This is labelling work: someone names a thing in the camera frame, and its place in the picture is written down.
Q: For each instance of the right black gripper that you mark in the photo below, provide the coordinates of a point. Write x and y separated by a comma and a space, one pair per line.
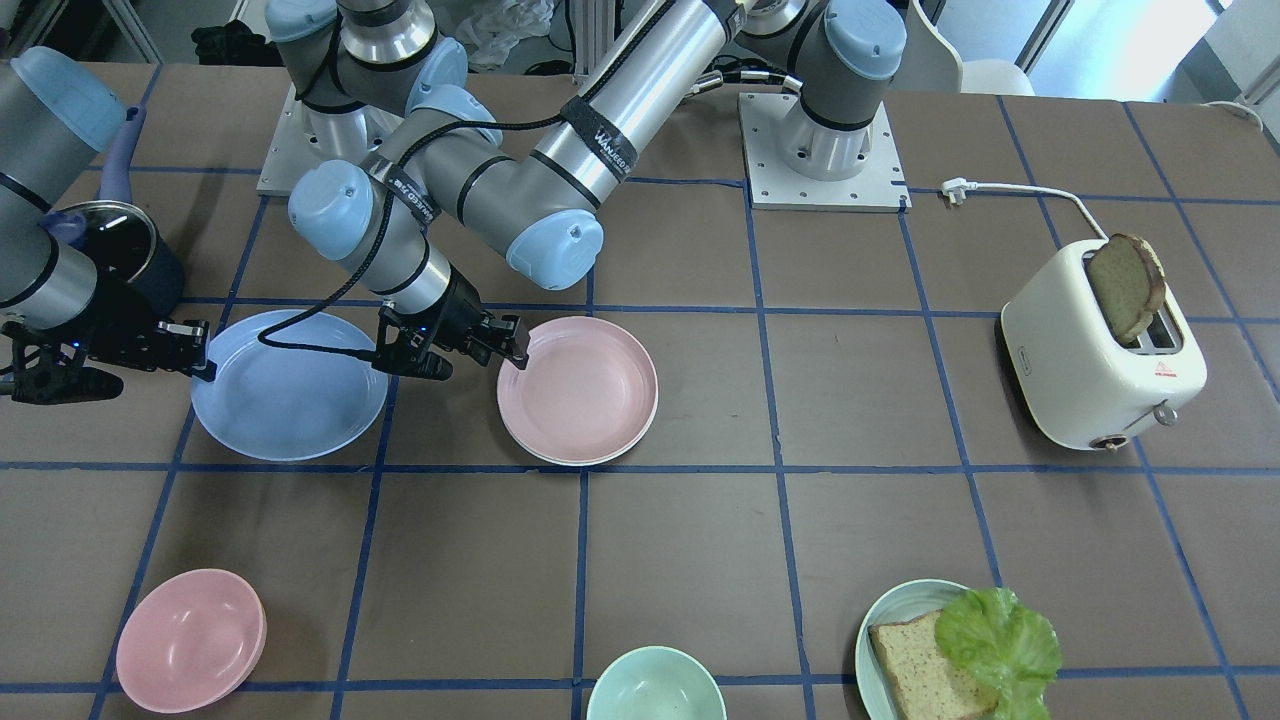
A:
122, 325

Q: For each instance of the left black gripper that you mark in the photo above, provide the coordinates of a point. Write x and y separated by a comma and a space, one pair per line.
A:
462, 308

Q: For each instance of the blue plate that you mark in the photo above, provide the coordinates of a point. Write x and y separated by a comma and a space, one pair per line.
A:
288, 404

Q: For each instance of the pink plate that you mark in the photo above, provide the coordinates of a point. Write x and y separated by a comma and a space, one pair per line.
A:
581, 358

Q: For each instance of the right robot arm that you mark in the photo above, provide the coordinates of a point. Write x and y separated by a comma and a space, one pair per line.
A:
61, 309

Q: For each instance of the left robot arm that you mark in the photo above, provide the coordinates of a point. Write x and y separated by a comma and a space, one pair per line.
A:
371, 216

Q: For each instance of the white plate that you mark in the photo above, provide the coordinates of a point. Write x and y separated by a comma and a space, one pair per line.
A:
578, 433

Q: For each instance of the dark blue cooking pot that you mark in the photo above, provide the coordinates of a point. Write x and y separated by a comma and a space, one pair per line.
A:
115, 234

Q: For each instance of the pink bowl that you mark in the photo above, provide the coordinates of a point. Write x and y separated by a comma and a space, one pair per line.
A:
191, 641

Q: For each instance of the mint green bowl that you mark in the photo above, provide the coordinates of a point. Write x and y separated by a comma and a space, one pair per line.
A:
656, 682

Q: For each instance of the white chair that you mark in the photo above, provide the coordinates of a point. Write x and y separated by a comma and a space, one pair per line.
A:
929, 63

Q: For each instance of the bread slice on plate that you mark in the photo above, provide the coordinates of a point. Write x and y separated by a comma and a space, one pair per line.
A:
923, 682

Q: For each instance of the white toaster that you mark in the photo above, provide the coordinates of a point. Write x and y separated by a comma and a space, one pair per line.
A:
1082, 388

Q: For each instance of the green lettuce leaf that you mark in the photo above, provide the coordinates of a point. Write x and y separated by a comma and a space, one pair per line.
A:
992, 636

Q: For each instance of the bread slice in toaster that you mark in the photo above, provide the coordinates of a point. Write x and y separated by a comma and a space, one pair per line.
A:
1129, 285

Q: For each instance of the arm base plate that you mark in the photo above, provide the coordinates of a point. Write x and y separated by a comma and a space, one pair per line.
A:
304, 138
795, 164

